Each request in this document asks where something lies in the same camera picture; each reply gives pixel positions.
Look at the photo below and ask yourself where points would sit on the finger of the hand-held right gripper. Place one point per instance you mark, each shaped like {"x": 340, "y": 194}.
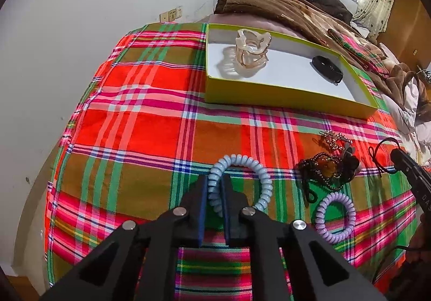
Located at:
{"x": 405, "y": 164}

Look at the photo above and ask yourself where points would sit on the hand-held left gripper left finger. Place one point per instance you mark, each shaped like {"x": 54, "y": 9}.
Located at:
{"x": 203, "y": 206}

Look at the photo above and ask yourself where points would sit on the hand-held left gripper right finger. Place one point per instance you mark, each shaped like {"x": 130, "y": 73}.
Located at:
{"x": 225, "y": 210}

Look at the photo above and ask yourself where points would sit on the yellow-green cardboard box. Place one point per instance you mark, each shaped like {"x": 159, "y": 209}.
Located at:
{"x": 286, "y": 85}

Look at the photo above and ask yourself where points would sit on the white cloth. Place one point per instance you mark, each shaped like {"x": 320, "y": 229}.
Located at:
{"x": 409, "y": 102}

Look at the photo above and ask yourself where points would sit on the plaid bed sheet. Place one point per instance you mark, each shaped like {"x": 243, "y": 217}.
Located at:
{"x": 134, "y": 119}

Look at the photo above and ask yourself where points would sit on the black hair band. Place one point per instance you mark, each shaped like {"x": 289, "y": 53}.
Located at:
{"x": 328, "y": 74}

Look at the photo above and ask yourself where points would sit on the folded plaid cloth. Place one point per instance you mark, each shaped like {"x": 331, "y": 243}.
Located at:
{"x": 360, "y": 48}

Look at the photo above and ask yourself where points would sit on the wooden wardrobe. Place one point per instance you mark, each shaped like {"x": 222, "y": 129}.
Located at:
{"x": 410, "y": 25}

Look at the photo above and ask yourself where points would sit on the clear hair claw clip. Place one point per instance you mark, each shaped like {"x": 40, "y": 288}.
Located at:
{"x": 251, "y": 62}

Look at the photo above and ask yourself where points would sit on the dark clothing pile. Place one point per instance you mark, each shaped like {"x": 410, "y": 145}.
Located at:
{"x": 328, "y": 3}

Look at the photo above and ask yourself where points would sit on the brown blanket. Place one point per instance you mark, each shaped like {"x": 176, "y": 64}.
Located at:
{"x": 289, "y": 11}

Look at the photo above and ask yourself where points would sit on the wall socket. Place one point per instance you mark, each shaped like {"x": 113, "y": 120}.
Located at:
{"x": 171, "y": 14}

